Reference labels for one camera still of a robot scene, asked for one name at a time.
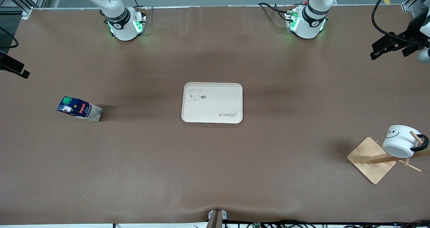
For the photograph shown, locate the blue white milk carton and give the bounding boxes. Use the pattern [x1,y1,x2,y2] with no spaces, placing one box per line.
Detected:
[56,96,103,122]

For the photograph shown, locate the cream tray with bear print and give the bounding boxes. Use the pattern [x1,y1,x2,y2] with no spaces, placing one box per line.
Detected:
[181,82,243,124]

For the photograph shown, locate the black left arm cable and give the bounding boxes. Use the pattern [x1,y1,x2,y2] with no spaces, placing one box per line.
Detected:
[371,0,430,45]

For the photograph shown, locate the wooden mug rack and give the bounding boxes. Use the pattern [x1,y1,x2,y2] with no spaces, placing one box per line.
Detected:
[347,130,430,185]

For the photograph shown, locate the white mug black handle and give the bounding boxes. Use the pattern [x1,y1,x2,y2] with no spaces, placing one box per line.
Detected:
[382,125,429,159]

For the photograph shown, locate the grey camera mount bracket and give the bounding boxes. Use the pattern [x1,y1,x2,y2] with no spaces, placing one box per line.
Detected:
[208,210,228,228]

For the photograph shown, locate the black left arm base cables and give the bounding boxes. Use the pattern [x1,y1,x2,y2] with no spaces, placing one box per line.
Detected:
[258,2,296,24]

